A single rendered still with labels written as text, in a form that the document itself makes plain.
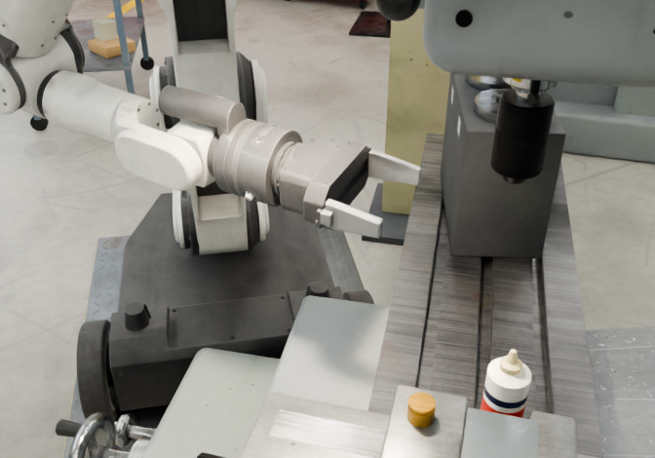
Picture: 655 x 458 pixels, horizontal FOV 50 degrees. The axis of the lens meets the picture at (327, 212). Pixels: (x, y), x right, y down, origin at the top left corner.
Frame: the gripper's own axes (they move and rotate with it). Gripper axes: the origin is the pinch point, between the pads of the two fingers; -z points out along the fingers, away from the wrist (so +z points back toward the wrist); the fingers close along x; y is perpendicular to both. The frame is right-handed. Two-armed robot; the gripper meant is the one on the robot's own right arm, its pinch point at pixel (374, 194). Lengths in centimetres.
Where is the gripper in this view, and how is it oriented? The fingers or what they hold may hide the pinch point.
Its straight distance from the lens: 74.4
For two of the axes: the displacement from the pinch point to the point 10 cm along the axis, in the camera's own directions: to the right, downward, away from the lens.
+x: 4.5, -5.3, 7.1
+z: -8.9, -2.7, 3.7
